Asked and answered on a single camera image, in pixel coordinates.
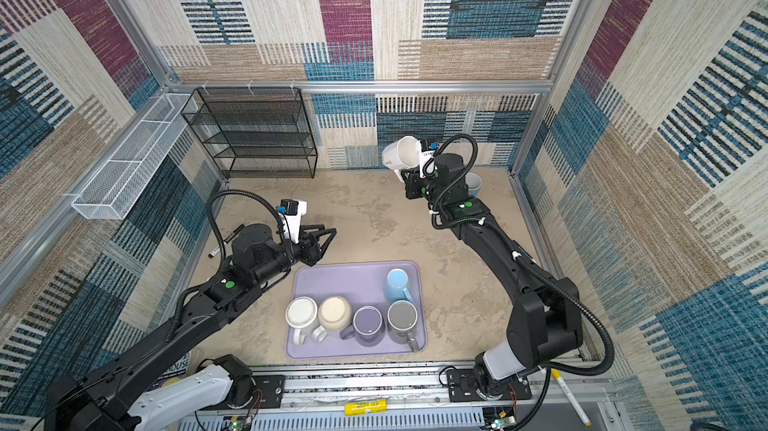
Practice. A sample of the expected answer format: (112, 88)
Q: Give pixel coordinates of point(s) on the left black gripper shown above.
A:
(309, 248)

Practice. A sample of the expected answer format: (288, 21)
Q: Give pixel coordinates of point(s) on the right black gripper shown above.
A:
(412, 183)

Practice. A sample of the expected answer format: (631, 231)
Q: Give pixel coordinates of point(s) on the teal blue square mug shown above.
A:
(474, 183)

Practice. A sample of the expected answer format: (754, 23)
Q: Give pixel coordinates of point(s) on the white tall mug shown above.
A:
(401, 155)

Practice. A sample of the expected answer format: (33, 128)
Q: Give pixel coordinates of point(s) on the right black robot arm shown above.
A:
(547, 314)

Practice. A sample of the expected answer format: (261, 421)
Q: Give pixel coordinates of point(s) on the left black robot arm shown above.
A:
(120, 395)

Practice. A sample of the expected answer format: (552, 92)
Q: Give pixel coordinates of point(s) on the white round mug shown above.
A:
(302, 318)

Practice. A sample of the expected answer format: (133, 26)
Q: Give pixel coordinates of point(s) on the cream mug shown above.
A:
(335, 315)

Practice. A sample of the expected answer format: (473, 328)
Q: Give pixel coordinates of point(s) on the light blue mug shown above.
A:
(397, 286)

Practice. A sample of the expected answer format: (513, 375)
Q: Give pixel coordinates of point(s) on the purple mug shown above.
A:
(367, 328)

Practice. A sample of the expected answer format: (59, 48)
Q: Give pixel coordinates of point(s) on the grey mug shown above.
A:
(402, 318)

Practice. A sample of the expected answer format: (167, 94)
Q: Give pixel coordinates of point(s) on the lavender plastic tray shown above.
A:
(361, 284)

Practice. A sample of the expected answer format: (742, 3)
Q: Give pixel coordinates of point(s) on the black marker pen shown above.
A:
(217, 250)

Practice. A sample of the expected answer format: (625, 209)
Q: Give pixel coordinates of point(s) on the yellow cylinder tube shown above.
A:
(367, 407)

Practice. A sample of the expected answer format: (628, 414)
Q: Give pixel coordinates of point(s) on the white yellow pen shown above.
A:
(571, 398)

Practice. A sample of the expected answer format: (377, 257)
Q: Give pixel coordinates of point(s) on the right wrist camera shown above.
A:
(426, 158)

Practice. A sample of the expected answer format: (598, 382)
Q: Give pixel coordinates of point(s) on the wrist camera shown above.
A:
(291, 212)
(426, 158)

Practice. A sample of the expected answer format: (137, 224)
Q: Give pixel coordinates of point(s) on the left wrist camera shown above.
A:
(291, 212)

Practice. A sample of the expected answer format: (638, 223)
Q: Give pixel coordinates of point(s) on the black wire shelf rack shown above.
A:
(262, 132)

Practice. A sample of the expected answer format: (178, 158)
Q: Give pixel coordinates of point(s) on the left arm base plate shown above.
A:
(264, 392)

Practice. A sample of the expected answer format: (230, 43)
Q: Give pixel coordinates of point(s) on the aluminium rail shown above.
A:
(328, 387)

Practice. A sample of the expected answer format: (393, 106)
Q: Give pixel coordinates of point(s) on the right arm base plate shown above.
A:
(463, 386)

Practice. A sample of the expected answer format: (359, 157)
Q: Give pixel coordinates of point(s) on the white wire mesh basket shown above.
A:
(115, 188)

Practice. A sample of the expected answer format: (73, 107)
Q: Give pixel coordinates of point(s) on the white slotted cable duct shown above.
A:
(457, 418)

